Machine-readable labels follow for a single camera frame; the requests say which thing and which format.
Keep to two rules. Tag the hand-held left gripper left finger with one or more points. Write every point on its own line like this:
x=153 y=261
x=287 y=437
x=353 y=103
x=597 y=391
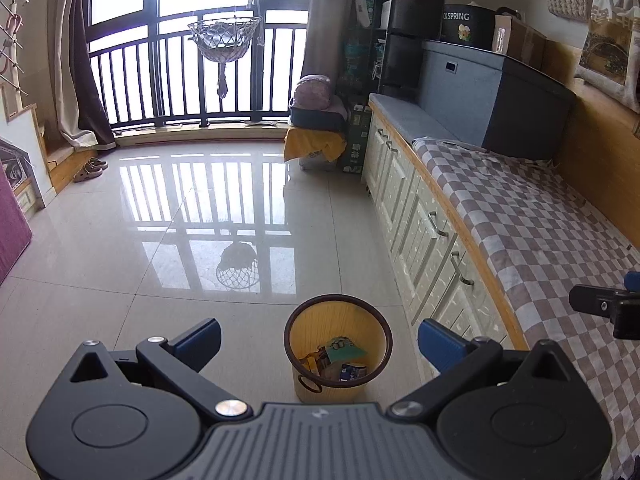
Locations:
x=200 y=341

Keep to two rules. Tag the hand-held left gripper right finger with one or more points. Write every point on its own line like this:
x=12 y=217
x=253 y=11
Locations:
x=440 y=343

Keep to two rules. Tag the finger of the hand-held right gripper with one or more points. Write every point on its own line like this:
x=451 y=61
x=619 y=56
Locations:
x=633 y=281
x=595 y=300

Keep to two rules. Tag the blue floral plastic wrapper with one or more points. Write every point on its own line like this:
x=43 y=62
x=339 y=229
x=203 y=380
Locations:
x=354 y=371

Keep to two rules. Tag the crushed yellow carton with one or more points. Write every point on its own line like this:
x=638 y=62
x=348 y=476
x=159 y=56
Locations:
x=315 y=362

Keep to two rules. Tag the checkered blanket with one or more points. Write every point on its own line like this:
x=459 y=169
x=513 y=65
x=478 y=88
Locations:
x=550 y=240

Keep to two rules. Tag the cream cabinet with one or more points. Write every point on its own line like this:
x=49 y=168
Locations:
x=400 y=200

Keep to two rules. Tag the beige slipper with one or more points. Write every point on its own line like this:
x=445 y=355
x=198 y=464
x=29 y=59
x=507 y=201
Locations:
x=86 y=174
x=97 y=164

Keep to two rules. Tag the purple mat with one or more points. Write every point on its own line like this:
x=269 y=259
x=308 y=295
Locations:
x=12 y=230

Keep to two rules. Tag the green cardboard box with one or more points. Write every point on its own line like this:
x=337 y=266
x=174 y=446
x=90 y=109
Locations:
x=356 y=140

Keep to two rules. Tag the grey storage box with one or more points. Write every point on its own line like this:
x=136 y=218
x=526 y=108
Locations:
x=500 y=100

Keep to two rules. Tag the grey cushion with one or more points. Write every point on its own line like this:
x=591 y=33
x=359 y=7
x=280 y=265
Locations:
x=415 y=120

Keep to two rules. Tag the yellow cloth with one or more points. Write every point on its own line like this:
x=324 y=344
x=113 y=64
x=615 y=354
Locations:
x=312 y=142

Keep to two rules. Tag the white printed tote bag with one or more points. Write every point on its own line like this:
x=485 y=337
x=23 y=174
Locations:
x=610 y=45

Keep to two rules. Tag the white side cabinet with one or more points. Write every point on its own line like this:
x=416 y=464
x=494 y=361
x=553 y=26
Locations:
x=22 y=160

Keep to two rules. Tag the black balcony railing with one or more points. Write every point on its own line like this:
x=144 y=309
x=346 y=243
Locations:
x=165 y=80

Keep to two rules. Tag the brown cardboard box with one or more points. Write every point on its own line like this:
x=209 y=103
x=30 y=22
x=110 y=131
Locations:
x=520 y=37

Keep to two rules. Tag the pink knitted bundle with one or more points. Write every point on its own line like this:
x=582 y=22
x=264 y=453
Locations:
x=311 y=91

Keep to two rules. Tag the pack of water bottles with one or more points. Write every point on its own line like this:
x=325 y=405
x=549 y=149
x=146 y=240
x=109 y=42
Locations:
x=362 y=60

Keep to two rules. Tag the hanging net basket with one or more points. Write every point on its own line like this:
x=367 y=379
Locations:
x=224 y=40

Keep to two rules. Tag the black round box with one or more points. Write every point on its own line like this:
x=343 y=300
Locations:
x=465 y=25

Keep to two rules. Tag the dark curtain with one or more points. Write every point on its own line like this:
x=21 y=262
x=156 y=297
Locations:
x=82 y=60

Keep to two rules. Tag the black drawer tower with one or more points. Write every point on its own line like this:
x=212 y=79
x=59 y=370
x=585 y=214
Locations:
x=415 y=25

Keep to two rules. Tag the beige curtain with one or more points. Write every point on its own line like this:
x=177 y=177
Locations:
x=322 y=20

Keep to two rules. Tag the white plastic packet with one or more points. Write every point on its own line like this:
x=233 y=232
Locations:
x=370 y=5

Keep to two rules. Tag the metal wall rack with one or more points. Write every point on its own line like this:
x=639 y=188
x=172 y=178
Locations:
x=12 y=45

